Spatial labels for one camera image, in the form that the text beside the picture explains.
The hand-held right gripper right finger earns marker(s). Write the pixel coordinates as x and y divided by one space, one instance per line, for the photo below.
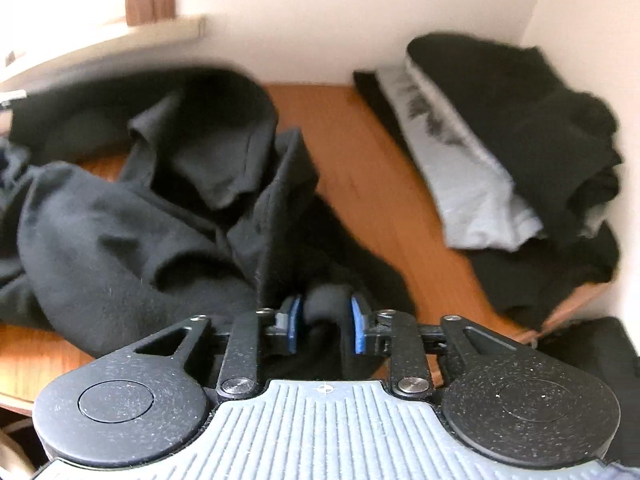
357 325

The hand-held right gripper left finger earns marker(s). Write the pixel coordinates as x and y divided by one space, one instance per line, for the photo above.
292 325

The black sweatpants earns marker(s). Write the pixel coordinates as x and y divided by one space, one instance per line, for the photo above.
125 240

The light grey printed shirt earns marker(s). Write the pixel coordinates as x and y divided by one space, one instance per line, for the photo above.
465 185

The black laptop bag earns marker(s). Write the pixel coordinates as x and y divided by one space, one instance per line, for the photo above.
595 375

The beige window sill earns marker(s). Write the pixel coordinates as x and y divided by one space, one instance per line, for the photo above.
100 45

